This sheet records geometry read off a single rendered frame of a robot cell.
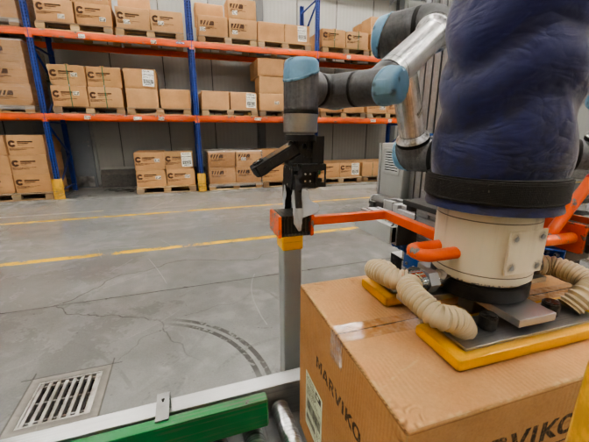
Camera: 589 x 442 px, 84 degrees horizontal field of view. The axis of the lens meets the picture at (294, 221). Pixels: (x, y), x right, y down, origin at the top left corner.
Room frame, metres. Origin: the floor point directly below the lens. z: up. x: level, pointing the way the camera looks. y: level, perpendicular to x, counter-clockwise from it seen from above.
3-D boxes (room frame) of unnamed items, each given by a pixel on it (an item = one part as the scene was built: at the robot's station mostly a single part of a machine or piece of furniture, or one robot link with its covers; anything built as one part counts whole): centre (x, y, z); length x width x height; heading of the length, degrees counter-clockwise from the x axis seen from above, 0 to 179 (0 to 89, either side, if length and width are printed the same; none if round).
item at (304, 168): (0.75, -0.02, 1.22); 0.09 x 0.08 x 0.12; 107
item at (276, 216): (0.74, 0.01, 1.08); 0.09 x 0.08 x 0.05; 17
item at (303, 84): (0.75, -0.02, 1.38); 0.09 x 0.08 x 0.11; 138
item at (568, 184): (0.58, -0.35, 1.20); 0.23 x 0.23 x 0.04
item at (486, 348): (0.49, -0.38, 0.98); 0.34 x 0.10 x 0.05; 107
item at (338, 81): (0.81, -0.09, 1.38); 0.11 x 0.11 x 0.08; 48
